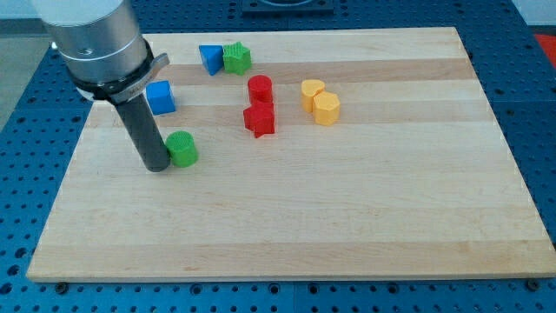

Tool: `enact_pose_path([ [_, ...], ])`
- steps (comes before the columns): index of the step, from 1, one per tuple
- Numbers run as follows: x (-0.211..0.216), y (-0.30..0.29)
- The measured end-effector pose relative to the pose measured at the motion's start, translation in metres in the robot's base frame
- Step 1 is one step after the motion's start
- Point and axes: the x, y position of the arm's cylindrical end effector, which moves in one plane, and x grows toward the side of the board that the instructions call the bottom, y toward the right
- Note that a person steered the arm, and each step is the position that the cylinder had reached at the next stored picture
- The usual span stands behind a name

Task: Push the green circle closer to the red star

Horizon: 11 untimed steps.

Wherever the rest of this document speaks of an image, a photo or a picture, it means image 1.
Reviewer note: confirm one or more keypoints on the yellow heart block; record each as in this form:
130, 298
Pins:
309, 89

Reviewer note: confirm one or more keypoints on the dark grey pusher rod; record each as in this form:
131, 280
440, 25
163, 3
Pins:
142, 129

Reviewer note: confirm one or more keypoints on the blue cube block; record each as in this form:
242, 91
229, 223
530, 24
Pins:
160, 98

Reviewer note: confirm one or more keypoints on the yellow hexagon block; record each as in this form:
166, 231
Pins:
326, 108

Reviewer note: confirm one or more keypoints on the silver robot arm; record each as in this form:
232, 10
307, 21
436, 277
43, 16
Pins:
108, 59

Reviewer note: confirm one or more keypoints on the red star block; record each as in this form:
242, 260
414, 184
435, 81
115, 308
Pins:
259, 118

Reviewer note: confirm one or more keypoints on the red cylinder block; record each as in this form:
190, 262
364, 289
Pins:
260, 88

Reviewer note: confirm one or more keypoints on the green cylinder block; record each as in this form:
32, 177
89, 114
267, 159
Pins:
182, 149

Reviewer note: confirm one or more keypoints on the red object at edge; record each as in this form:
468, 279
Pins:
548, 45

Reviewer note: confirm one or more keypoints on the blue triangle block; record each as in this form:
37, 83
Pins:
212, 58

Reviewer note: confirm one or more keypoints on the black mounting plate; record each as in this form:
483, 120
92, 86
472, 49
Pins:
271, 7

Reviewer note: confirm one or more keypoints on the light wooden board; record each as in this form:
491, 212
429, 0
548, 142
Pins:
414, 181

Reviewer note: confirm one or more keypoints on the green star block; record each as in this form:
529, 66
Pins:
236, 58

